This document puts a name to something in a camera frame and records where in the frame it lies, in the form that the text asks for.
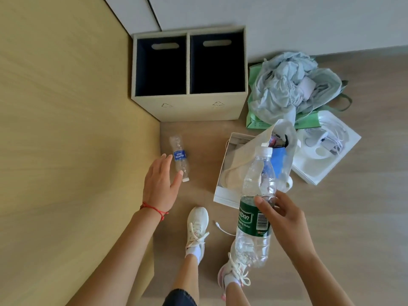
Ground person's right hand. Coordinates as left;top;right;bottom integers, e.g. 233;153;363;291
254;190;317;258

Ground person's left hand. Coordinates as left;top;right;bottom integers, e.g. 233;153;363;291
142;154;184;214

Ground large clear bottle green label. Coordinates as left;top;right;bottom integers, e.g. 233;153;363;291
235;143;277;269

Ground person's right forearm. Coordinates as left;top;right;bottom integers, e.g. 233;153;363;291
283;250;355;306

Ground person's left forearm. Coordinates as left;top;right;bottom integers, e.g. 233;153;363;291
65;203;168;306

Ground small clear bottle blue label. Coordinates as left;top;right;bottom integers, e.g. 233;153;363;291
169;135;191;183

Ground white open cardboard box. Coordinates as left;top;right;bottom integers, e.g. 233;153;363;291
213;132;265;209

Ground blue item in bag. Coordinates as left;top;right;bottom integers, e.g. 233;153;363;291
270;148;293;186

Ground person's white left sneaker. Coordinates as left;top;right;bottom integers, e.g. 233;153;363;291
186;206;210;258

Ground person's white sneaker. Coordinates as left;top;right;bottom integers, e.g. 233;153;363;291
217;239;252;300
186;206;210;258

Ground white tote bag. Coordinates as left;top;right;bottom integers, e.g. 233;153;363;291
221;119;299;194

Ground white box lid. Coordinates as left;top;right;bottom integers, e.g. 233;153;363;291
291;110;362;186

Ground person's white right sneaker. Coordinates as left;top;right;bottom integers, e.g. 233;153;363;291
217;239;252;300

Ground beige two-compartment bin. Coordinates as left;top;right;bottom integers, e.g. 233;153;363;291
131;25;249;123

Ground green shopping bag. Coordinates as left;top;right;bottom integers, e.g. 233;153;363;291
246;61;353;130

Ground person's right leg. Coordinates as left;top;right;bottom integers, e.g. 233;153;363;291
223;281;253;306

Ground person's leg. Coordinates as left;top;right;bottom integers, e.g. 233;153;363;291
223;281;253;306
170;253;202;306

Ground person's left leg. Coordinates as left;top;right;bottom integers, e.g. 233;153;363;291
170;253;202;306

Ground black shorts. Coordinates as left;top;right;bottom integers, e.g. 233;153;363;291
162;288;199;306

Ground pile of pale blue clothes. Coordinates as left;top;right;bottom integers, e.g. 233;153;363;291
251;52;344;125

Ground light wood furniture panel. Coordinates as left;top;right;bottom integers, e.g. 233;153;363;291
0;0;161;306

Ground red string bracelet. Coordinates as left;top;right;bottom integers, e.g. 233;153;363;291
140;202;170;221

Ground white loose cable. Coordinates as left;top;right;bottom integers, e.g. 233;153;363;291
215;221;237;236

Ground white cable bundle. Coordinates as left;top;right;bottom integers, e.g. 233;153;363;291
323;123;349;155

